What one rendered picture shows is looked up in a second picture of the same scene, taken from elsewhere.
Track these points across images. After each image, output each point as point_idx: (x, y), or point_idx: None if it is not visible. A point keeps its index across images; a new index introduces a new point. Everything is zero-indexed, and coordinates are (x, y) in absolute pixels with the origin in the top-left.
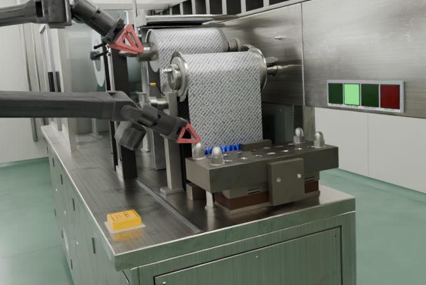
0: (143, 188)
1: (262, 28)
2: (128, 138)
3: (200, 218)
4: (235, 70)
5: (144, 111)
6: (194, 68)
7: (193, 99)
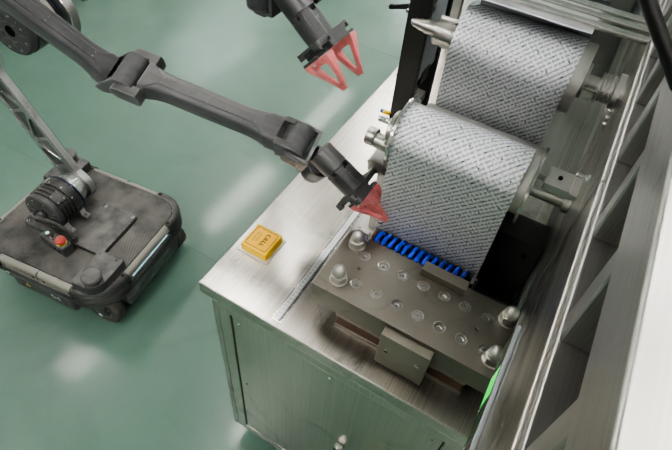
0: None
1: (613, 123)
2: (304, 170)
3: (311, 301)
4: (467, 181)
5: (317, 161)
6: (405, 146)
7: (391, 178)
